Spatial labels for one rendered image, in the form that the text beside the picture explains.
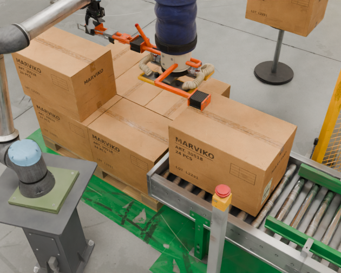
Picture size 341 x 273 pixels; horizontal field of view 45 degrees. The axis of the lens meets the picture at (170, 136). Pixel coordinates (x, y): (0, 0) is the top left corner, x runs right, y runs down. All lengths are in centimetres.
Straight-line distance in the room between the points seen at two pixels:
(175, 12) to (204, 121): 64
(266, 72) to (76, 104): 219
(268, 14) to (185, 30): 187
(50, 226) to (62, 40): 147
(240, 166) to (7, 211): 123
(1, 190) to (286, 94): 278
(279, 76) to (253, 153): 224
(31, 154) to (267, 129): 125
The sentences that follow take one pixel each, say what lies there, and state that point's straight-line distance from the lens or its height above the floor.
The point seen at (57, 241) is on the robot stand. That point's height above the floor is 42.
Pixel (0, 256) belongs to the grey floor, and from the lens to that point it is 313.
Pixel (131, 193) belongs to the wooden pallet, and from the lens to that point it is 319.
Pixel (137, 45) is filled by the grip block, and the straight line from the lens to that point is 239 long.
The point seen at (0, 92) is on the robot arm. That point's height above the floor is 129.
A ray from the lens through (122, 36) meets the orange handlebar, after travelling 250.
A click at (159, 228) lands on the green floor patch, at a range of 301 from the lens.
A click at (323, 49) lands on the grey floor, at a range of 496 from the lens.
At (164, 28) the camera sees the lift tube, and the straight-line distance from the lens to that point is 214.
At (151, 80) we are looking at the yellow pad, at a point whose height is 113.
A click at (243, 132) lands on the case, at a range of 229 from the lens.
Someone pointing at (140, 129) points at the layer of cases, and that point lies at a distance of 289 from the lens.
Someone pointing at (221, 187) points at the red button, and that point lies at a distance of 190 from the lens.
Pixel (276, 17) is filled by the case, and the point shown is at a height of 72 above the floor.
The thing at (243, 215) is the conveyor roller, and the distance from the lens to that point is 243.
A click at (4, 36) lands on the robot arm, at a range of 199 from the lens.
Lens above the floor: 251
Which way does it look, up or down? 44 degrees down
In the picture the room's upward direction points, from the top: 1 degrees counter-clockwise
